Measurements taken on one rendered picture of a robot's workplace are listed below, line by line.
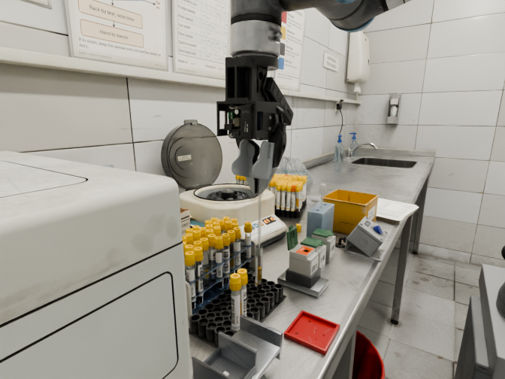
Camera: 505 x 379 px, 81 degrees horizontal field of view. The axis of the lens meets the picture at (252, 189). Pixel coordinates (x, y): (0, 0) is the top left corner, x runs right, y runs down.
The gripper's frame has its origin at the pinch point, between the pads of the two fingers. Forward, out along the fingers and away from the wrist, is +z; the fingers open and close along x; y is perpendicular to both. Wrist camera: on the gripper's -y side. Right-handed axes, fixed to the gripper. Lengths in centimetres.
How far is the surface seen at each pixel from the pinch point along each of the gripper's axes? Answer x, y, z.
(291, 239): 2.7, -8.4, 12.4
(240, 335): 6.0, 14.0, 17.9
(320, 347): 15.1, 6.6, 20.9
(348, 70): -48, -207, -46
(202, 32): -50, -42, -39
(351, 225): 6.6, -39.8, 18.4
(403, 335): 21, -125, 109
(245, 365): 9.7, 18.4, 17.3
